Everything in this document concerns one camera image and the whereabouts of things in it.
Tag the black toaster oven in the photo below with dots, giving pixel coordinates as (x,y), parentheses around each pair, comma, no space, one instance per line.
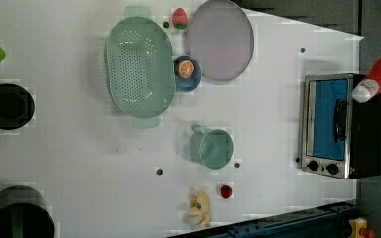
(341,138)

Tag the blue small bowl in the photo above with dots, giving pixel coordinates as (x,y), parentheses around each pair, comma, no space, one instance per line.
(191,83)

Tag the green mug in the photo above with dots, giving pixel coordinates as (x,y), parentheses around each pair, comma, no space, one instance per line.
(212,148)

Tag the orange slice toy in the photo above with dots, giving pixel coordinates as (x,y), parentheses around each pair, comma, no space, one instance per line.
(185,68)

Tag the green perforated colander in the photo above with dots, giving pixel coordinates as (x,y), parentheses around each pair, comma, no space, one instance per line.
(140,68)

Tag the red strawberry toy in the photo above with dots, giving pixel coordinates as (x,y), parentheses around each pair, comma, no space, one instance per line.
(226,191)

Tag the lilac round plate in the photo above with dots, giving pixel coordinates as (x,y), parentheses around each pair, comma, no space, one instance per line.
(220,36)

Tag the peeled banana toy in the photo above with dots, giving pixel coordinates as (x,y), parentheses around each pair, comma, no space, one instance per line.
(199,214)

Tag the pink strawberry toy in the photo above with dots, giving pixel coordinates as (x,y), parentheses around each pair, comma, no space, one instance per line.
(180,18)

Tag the black round object upper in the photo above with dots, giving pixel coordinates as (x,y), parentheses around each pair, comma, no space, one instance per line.
(17,106)

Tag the black round object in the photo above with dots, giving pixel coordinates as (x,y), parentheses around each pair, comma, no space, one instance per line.
(23,214)
(17,106)

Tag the black round object lower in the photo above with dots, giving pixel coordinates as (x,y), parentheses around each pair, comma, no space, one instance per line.
(23,214)

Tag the yellow red clamp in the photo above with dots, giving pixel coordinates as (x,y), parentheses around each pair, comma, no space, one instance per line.
(360,229)

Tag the blue metal frame rail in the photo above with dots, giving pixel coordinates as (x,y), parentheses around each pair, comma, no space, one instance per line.
(328,221)

